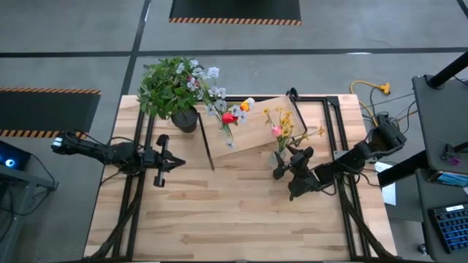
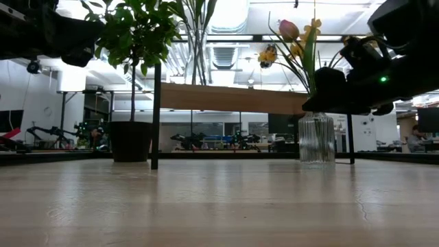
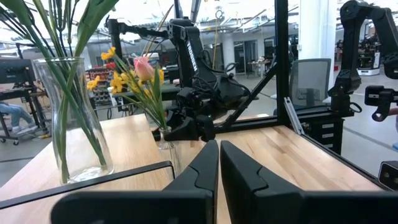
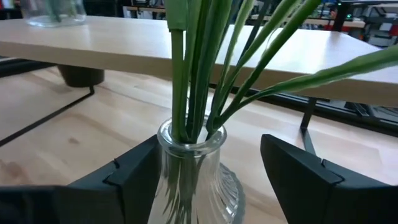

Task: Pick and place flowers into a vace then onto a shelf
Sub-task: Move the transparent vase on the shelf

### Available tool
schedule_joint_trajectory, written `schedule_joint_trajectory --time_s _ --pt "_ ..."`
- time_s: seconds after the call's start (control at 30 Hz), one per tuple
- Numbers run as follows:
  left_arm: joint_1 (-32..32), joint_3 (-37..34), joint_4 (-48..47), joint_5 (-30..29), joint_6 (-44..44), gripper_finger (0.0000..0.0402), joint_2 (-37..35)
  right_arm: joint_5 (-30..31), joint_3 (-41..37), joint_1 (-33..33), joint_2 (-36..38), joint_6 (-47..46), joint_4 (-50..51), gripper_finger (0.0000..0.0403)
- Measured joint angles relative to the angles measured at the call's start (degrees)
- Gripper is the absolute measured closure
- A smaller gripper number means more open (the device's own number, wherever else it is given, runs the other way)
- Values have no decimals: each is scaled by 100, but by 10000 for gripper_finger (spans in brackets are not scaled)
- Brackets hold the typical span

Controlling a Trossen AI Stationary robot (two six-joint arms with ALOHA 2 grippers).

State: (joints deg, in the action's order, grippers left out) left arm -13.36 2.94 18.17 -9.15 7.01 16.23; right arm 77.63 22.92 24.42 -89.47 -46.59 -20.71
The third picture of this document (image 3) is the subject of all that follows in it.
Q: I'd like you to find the tall clear glass vase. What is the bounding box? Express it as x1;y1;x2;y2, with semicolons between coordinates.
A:
32;57;114;184

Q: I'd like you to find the pink artificial tulip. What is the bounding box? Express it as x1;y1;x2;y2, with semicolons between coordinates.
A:
133;55;165;129

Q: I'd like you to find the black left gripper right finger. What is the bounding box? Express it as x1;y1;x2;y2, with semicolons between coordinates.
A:
220;140;398;224

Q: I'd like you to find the person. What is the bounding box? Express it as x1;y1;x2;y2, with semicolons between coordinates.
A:
0;101;35;135

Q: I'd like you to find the small clear glass vase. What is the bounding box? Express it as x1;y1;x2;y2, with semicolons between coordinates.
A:
158;126;181;175

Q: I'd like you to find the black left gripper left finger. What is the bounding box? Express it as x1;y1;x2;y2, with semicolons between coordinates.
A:
51;140;220;224

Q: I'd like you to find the tilted wooden board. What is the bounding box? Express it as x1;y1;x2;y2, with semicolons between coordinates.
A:
0;113;178;224

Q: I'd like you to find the black equipment box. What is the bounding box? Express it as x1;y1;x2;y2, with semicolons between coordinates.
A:
0;58;35;85

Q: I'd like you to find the black drawer cabinet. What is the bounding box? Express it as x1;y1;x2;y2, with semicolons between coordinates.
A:
300;113;345;156

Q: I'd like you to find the black metal table frame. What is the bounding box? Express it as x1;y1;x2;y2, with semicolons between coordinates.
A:
214;0;392;190

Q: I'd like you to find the grey mesh office chair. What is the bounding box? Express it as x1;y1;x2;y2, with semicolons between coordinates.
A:
288;58;332;110

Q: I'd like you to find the yellow artificial flower sprig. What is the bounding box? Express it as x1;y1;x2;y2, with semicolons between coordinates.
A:
86;46;165;130

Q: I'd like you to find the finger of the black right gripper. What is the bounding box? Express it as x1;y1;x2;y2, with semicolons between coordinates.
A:
196;115;216;142
164;117;200;141

